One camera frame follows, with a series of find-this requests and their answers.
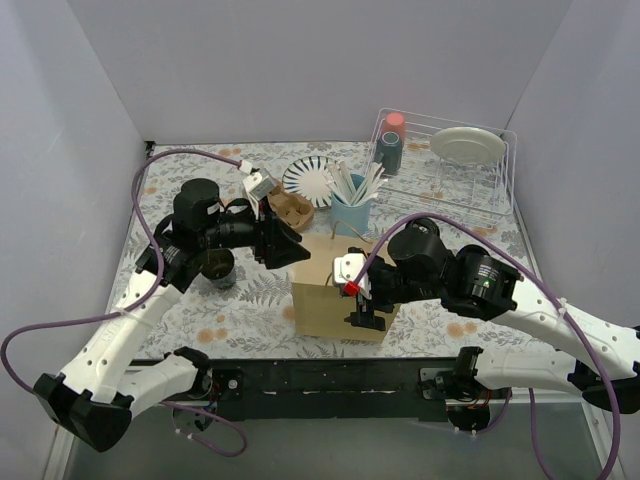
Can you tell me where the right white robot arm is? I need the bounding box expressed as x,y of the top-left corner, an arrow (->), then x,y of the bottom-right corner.
332,226 -> 639,414

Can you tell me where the dark teal cup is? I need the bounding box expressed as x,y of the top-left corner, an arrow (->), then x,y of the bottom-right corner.
373,131 -> 403,175

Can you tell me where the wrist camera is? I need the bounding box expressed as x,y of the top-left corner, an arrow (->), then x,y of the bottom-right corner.
332,253 -> 371,300
238,160 -> 278,220

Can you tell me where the brown cardboard cup carrier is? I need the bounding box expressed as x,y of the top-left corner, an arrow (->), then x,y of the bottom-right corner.
268,186 -> 315,232

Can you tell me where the brown paper bag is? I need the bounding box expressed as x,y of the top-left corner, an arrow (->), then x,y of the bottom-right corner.
289,232 -> 399,343

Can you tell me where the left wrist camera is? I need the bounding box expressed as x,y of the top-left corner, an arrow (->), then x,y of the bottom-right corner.
238,160 -> 278,220

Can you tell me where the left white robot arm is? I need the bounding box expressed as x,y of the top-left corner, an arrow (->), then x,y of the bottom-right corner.
33,173 -> 310,452

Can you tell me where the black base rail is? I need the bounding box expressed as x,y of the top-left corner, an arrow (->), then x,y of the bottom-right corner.
172,355 -> 501,424

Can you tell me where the pink cup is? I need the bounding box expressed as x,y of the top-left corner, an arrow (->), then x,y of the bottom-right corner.
383,112 -> 406,142

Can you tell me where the cream white plate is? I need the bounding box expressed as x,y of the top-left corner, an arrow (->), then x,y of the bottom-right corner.
430,127 -> 506,165

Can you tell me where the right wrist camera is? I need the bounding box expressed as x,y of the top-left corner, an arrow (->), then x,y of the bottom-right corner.
332,253 -> 371,300

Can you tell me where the blue striped plate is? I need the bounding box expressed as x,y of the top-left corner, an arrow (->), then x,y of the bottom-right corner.
281,156 -> 335,209

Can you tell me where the white wire dish rack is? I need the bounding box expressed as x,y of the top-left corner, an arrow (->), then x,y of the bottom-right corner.
367,109 -> 517,227

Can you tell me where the blue straw holder cup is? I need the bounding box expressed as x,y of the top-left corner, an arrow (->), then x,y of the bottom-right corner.
330,193 -> 371,237

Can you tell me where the black coffee cup lid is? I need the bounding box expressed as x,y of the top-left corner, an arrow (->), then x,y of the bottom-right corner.
406,217 -> 440,236

